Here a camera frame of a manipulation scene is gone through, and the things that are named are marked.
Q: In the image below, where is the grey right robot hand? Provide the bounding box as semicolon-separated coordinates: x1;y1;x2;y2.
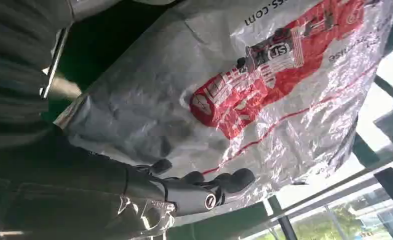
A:
0;130;257;240

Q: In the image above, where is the green crate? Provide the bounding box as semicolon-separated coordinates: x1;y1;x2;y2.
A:
167;194;285;240

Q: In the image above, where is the right arm ribbed grey sleeve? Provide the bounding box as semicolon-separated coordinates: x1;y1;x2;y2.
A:
0;0;74;152

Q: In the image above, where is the silver metal bracket strip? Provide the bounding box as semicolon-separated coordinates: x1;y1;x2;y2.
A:
39;25;72;100

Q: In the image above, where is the grey metal window rail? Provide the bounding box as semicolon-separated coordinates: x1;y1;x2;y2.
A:
239;154;393;240

